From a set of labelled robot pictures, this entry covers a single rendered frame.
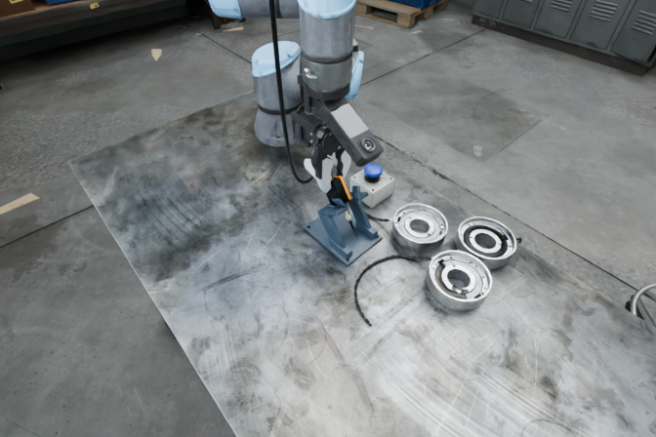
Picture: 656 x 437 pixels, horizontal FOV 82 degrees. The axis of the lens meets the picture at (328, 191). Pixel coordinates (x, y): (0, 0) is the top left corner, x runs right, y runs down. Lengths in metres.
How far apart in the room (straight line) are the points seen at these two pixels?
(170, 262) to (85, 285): 1.18
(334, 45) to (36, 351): 1.61
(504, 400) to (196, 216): 0.64
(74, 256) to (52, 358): 0.49
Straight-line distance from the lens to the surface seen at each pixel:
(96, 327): 1.81
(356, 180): 0.83
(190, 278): 0.76
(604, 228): 2.29
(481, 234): 0.80
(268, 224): 0.80
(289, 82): 0.93
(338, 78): 0.56
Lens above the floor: 1.39
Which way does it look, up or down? 43 degrees down
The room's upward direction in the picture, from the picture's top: straight up
